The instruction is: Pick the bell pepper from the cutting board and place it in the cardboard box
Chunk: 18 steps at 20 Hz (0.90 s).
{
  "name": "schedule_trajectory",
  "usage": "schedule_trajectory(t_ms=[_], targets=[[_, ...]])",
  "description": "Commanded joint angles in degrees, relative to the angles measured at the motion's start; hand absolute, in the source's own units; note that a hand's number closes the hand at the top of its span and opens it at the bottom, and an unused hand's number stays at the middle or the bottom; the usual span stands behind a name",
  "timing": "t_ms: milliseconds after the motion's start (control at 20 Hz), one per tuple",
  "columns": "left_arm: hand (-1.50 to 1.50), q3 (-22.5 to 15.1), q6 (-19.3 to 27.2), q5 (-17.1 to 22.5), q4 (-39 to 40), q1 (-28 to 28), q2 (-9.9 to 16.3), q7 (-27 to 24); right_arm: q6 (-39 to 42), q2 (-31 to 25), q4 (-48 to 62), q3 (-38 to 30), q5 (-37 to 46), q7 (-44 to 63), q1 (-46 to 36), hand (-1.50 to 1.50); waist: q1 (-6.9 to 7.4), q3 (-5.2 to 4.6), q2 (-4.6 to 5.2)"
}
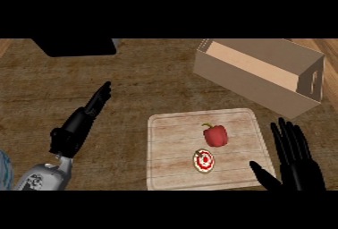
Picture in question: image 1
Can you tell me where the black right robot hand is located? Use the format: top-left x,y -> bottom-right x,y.
248,117 -> 328,191

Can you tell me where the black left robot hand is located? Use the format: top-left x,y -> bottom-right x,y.
49,81 -> 114,159

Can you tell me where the red bell pepper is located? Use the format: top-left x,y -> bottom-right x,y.
201,123 -> 230,148

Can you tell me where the pale wooden cutting board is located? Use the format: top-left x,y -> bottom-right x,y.
145,107 -> 277,191

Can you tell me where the brown cardboard box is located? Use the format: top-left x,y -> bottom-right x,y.
192,38 -> 326,120

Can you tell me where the pale blue striped object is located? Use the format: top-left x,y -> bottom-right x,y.
0,149 -> 15,191

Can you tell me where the black appliance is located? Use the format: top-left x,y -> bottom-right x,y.
31,38 -> 121,58

